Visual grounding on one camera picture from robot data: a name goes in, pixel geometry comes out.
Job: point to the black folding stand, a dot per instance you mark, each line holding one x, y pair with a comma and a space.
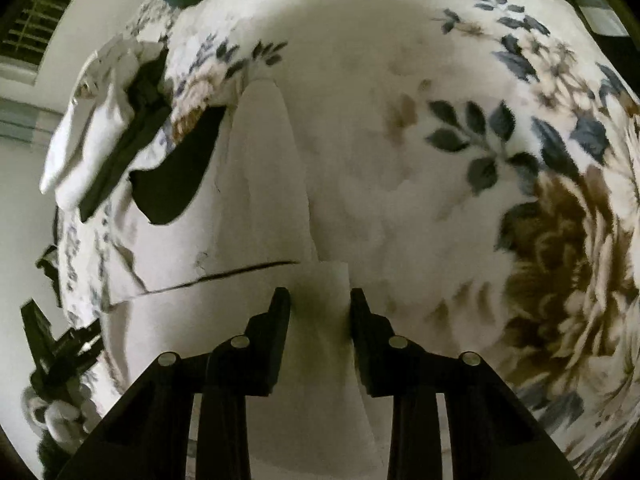
55, 355

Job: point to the window blind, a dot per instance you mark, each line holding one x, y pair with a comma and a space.
35, 25

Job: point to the floral printed blanket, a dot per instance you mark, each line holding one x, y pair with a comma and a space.
400, 110

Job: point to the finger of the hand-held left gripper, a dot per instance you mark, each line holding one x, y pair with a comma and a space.
131, 139

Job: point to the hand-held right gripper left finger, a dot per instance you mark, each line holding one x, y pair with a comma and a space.
281, 321

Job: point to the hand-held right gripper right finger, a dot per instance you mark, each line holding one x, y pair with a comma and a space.
357, 321

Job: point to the white small garment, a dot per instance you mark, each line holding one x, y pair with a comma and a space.
260, 220

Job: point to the grey white fuzzy object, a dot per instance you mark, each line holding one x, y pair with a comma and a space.
60, 417

